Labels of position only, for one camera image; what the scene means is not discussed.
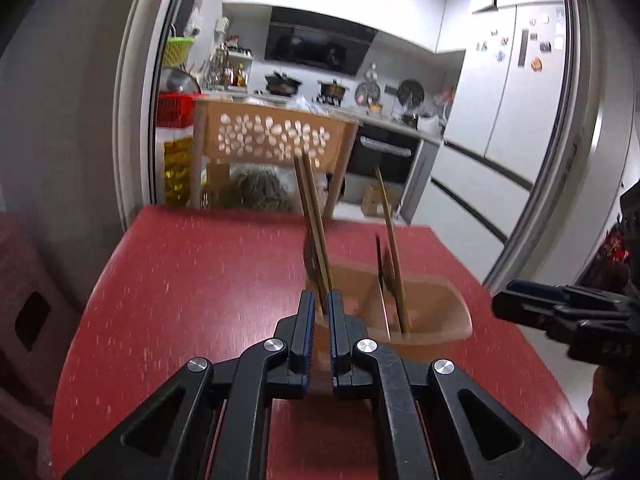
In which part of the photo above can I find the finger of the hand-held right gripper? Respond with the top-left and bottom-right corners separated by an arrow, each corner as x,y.
505,280 -> 581,297
491,290 -> 563,332

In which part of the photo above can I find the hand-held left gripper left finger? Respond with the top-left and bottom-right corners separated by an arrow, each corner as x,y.
62,290 -> 317,480

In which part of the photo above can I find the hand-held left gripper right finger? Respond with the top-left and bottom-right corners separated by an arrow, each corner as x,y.
326,291 -> 583,480

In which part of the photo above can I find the spice rack with bottles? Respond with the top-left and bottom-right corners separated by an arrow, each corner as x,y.
205,45 -> 253,88

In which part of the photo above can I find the small cardboard box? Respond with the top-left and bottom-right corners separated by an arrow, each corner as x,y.
205,162 -> 231,196

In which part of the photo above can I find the hanging round black tray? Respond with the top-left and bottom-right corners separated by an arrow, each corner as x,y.
397,79 -> 426,108

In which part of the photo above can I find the tan wooden chopstick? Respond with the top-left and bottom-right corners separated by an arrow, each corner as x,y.
302,152 -> 333,293
375,167 -> 411,335
294,154 -> 326,306

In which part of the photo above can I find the dark cooking pot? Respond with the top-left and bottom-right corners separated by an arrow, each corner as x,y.
317,79 -> 349,103

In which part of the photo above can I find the white refrigerator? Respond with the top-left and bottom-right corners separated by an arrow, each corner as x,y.
427,2 -> 571,241

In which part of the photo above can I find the red hanging decoration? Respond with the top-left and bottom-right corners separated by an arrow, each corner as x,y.
600,230 -> 632,281

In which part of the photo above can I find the person's right hand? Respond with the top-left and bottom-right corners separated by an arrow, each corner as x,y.
586,360 -> 640,467

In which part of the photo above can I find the black range hood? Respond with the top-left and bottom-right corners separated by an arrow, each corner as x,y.
264,6 -> 379,77

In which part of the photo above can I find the pink plastic stool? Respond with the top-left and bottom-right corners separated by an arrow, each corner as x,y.
0,211 -> 83,401

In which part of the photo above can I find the steel bowl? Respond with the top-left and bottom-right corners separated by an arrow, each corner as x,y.
162,67 -> 202,96

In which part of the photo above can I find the yellow packet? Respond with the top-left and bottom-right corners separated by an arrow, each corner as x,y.
162,137 -> 193,206

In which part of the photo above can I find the red plastic basket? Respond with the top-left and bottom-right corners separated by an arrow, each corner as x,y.
156,92 -> 198,128

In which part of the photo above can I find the black wok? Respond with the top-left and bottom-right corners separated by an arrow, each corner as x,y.
264,72 -> 304,96

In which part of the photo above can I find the hanging steel steamer plate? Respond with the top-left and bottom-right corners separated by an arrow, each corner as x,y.
355,80 -> 382,106

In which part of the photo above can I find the bag of green vegetables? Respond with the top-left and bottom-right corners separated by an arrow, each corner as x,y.
220,167 -> 301,212

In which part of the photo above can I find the beige plastic utensil holder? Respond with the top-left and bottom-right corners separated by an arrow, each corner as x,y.
305,260 -> 473,345

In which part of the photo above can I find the black built-in oven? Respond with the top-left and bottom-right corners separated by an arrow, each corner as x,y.
345,125 -> 423,186

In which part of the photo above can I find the green plastic basket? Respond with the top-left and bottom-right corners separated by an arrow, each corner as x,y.
162,36 -> 197,68

